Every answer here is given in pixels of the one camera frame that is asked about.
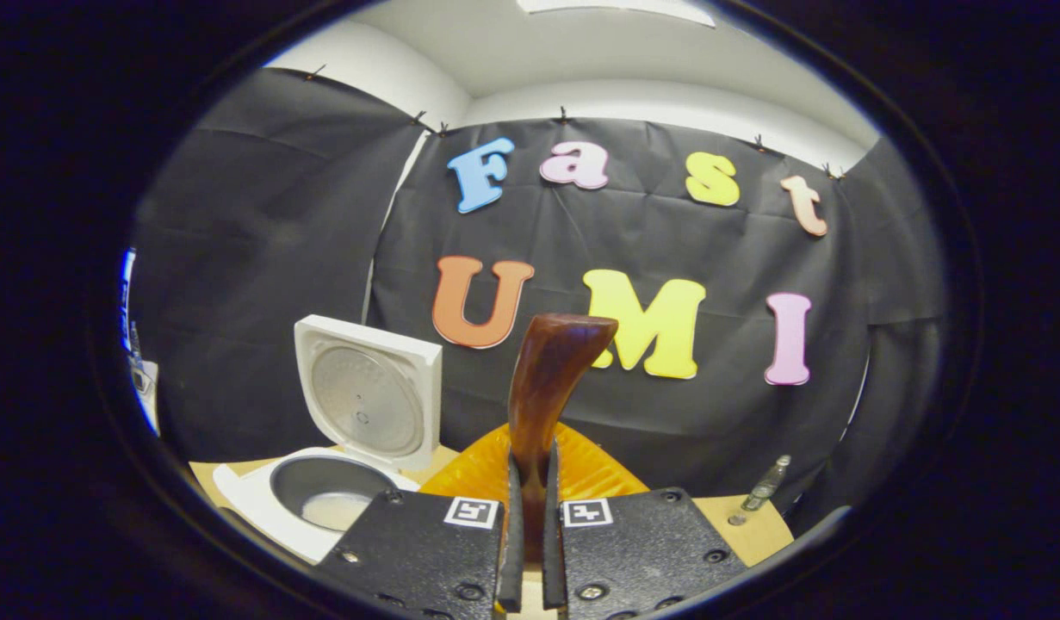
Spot white rice cooker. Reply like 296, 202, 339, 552
213, 314, 444, 565

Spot blue-lit computer monitor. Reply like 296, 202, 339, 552
119, 250, 139, 363

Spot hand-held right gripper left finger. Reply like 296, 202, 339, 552
314, 424, 526, 617

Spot ceiling light panel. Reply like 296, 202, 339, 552
517, 0, 718, 27

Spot clear plastic water bottle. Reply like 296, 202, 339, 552
741, 455, 791, 513

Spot brown wooden spoon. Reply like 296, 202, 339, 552
506, 313, 619, 565

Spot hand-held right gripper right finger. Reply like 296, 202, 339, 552
542, 422, 750, 617

